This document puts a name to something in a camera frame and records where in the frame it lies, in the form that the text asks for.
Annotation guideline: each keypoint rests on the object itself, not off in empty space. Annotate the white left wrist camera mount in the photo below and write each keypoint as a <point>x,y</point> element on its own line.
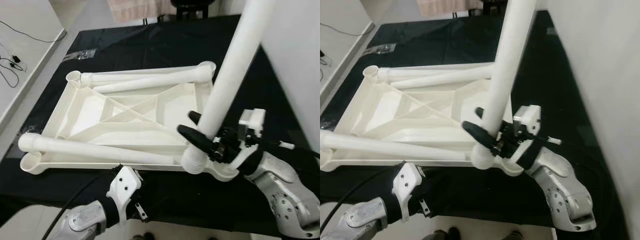
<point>125,187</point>
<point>407,182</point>

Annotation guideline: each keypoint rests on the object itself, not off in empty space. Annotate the black stool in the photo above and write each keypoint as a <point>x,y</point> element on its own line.
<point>190,7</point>
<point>492,4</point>

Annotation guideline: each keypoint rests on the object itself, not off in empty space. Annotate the dark right robot foot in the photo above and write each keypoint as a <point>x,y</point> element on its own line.
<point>511,235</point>

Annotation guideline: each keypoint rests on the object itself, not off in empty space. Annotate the black table cloth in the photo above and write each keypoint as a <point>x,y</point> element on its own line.
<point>165,195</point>
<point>475,195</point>

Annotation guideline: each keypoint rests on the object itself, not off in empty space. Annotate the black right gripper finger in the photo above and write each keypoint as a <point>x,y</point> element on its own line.
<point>195,118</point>
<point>479,133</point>
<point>196,137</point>
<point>479,113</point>

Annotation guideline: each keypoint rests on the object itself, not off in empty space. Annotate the white plastic table top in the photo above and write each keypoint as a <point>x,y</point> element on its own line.
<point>125,120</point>
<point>425,117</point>

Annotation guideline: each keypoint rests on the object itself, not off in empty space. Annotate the dark left robot foot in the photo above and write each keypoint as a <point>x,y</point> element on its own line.
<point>144,236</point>
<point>447,234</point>

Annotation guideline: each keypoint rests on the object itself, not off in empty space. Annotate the dark robot foot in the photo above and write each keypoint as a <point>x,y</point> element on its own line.
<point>511,235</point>
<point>144,236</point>
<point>447,234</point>

